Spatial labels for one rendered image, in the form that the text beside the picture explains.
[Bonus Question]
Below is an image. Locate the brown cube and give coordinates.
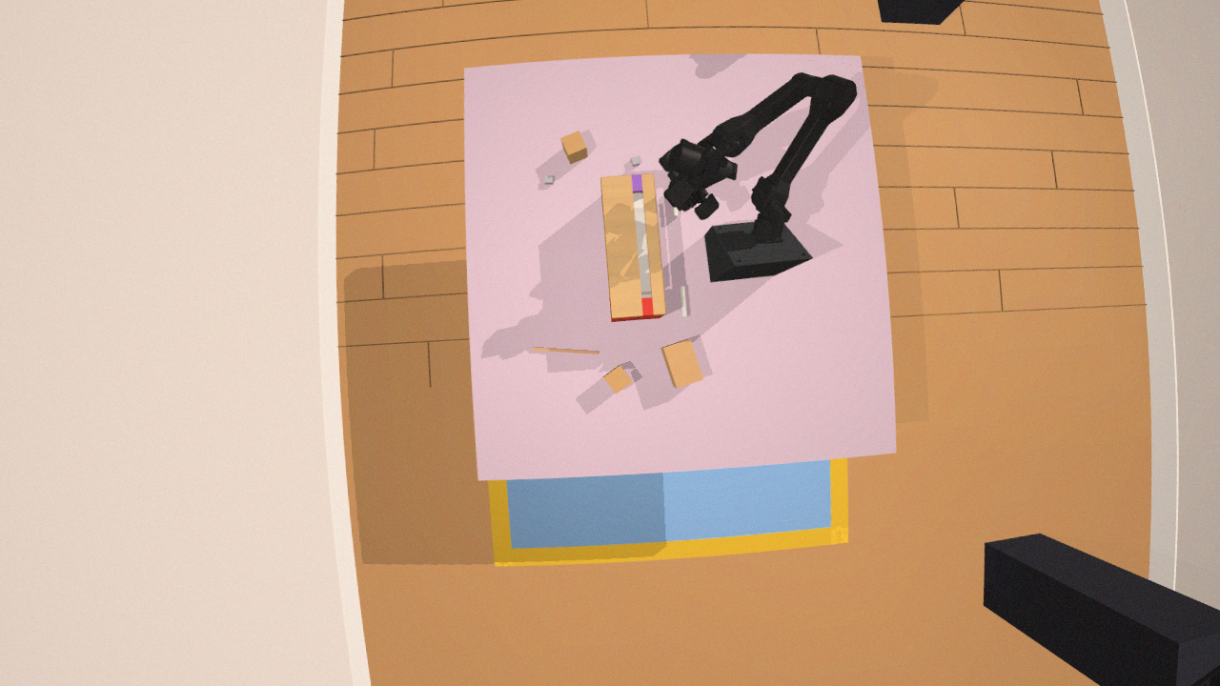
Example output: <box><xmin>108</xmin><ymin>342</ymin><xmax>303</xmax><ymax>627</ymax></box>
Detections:
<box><xmin>561</xmin><ymin>131</ymin><xmax>588</xmax><ymax>165</ymax></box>
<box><xmin>603</xmin><ymin>365</ymin><xmax>632</xmax><ymax>394</ymax></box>

